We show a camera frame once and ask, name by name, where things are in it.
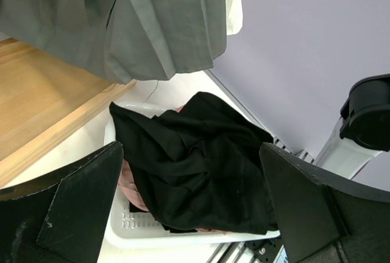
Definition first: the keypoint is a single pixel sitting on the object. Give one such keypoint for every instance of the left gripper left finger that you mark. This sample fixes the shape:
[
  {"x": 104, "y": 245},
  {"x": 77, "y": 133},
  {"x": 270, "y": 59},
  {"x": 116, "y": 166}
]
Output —
[{"x": 62, "y": 215}]

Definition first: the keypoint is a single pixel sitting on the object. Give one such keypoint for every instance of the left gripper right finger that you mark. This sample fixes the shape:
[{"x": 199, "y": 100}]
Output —
[{"x": 322, "y": 216}]

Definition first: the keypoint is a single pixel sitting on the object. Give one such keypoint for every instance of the pink pleated skirt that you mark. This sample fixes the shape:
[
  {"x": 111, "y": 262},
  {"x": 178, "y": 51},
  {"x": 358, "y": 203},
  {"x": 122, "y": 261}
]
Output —
[{"x": 131, "y": 187}]

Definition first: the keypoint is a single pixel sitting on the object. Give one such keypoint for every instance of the large black skirt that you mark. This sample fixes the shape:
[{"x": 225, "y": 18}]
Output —
[{"x": 248, "y": 192}]

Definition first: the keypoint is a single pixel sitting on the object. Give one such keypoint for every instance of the grey pleated skirt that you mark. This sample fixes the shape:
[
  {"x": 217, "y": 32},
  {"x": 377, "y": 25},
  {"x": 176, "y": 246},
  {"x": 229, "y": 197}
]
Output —
[{"x": 122, "y": 40}]

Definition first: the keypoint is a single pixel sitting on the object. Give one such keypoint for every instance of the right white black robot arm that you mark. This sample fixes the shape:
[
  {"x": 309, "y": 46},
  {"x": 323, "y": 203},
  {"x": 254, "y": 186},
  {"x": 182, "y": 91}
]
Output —
[{"x": 362, "y": 130}]

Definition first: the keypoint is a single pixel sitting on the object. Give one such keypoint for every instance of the white ruffled skirt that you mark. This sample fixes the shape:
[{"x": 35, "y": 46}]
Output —
[{"x": 234, "y": 16}]

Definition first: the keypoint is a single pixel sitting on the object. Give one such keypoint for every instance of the white perforated plastic basket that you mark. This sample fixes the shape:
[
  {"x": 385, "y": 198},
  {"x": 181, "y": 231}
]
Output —
[{"x": 129, "y": 227}]

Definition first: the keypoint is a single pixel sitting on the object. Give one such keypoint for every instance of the wooden clothes rack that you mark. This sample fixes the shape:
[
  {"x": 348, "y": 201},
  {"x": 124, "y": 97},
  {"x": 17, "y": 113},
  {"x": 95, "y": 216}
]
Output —
[{"x": 44, "y": 101}]

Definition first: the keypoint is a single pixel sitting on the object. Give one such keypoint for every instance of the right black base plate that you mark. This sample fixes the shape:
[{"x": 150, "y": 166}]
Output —
[{"x": 267, "y": 250}]

